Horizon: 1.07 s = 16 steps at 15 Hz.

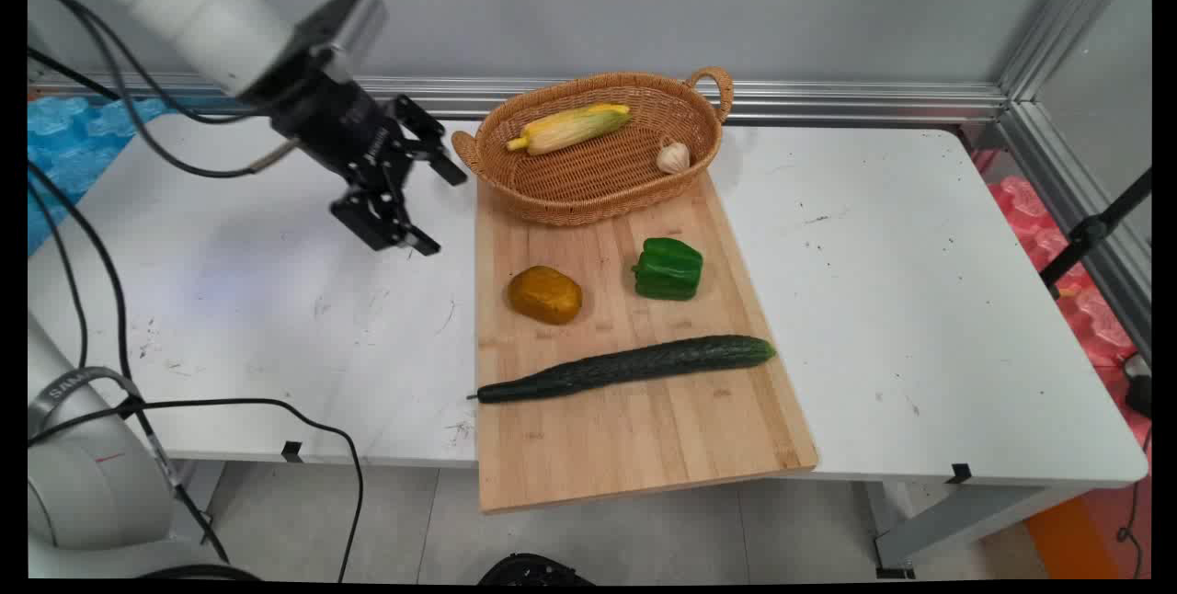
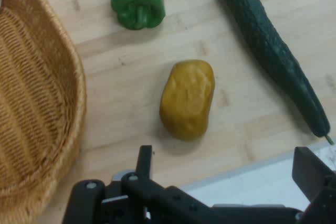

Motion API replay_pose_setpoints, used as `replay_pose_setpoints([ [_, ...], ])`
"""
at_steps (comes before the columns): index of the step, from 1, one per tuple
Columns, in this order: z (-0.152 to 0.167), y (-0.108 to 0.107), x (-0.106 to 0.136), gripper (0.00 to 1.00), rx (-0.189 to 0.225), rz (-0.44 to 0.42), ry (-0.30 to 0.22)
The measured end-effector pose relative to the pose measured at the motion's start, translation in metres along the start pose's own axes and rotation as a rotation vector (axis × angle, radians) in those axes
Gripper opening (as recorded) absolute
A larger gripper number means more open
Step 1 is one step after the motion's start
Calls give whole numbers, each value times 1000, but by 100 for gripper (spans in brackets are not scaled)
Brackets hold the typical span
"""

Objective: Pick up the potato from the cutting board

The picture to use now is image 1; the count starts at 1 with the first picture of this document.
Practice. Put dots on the red foam mat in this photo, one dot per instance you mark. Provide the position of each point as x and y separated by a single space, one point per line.
1099 327

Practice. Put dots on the white garlic bulb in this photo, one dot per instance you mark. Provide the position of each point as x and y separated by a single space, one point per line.
673 157

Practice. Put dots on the green bell pepper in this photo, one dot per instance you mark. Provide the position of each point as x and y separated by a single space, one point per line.
668 270

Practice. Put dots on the black tape clip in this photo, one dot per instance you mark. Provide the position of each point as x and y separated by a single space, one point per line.
960 473
291 451

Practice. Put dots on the slanted aluminium frame rail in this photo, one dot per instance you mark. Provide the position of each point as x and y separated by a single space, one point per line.
1076 199

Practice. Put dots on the blue foam mat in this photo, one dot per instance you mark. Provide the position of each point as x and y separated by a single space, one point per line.
69 139

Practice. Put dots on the black tripod stand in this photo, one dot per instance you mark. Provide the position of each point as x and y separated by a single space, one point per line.
1090 231

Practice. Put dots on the grey table leg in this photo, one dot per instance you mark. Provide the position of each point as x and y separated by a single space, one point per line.
956 520

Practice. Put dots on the yellow corn cob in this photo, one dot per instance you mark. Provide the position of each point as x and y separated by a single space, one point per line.
570 127

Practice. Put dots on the black round object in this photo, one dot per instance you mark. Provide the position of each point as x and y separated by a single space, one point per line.
533 569

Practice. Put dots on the upright aluminium frame post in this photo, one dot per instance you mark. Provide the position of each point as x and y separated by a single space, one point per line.
1071 19

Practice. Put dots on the dark green cucumber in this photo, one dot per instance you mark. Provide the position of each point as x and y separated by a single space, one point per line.
634 364

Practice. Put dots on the orange floor mat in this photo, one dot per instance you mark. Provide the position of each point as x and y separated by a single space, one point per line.
1062 543

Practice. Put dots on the woven wicker basket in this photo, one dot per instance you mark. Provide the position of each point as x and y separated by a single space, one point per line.
598 180

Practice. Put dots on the horizontal aluminium frame rail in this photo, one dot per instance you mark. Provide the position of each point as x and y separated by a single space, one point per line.
828 102

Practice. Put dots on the yellow brown potato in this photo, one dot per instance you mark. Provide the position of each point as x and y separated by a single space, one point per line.
544 295

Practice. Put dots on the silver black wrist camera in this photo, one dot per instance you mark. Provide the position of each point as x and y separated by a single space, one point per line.
345 24

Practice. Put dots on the small black device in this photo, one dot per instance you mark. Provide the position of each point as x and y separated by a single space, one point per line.
1140 392

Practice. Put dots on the wooden cutting board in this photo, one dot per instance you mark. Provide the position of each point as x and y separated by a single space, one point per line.
625 438

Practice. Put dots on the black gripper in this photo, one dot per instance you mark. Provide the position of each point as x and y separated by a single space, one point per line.
336 120

